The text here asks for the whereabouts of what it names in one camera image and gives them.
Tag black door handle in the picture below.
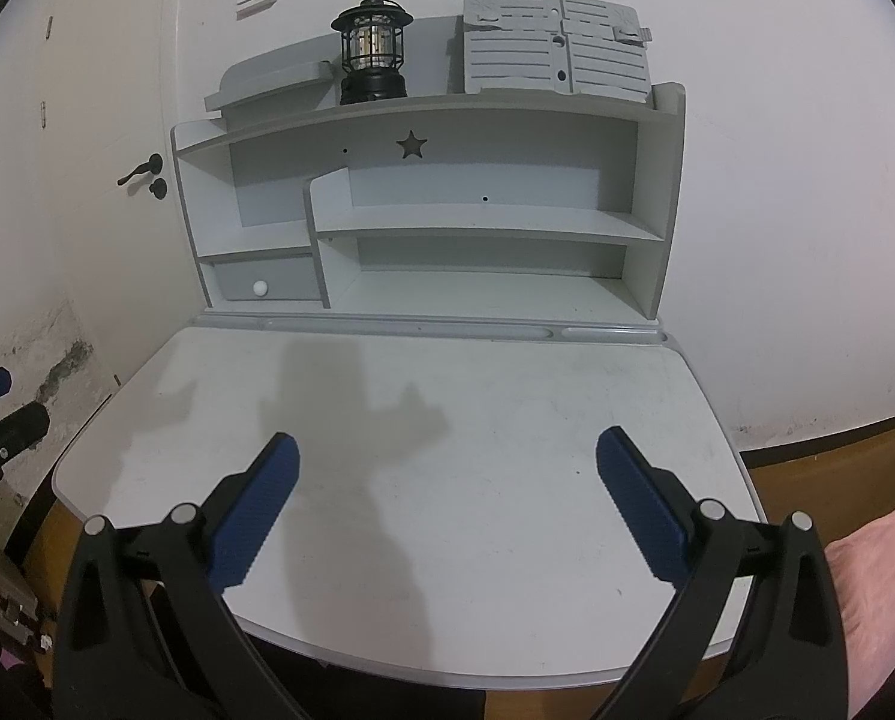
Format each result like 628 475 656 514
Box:
116 154 165 187

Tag grey desk hutch shelf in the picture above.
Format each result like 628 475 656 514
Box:
172 17 686 321

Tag grey folding book stand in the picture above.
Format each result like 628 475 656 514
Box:
461 0 654 102

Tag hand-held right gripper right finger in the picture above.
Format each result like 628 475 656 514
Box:
596 426 849 720

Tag grey brown box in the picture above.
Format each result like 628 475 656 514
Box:
0 540 47 653

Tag grey drawer with white knob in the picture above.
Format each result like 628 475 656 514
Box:
211 255 317 302

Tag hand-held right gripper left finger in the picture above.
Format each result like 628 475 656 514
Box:
50 431 302 720

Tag white door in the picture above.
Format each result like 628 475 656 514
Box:
35 0 197 398

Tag person's bare leg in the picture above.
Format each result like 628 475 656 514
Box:
822 487 895 720

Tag black camping lantern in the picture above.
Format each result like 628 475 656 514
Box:
331 0 416 106

